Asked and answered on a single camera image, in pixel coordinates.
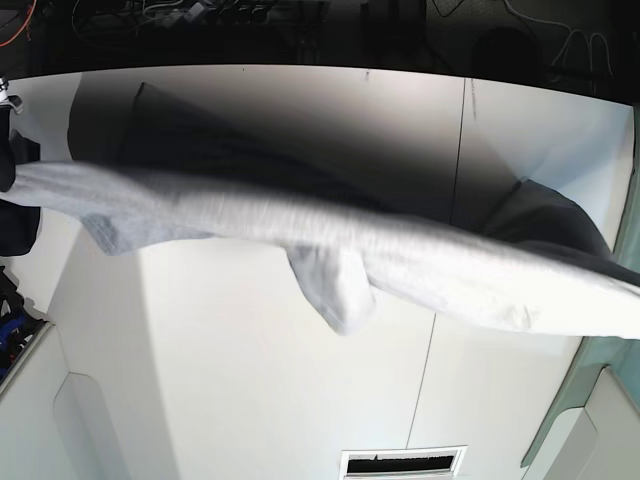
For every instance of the grey t-shirt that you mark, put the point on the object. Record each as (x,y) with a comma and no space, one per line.
(536,265)

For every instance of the dark cloth pile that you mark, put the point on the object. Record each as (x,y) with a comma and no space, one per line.
(19,228)

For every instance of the white floor vent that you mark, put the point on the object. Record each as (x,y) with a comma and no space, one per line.
(417,464)

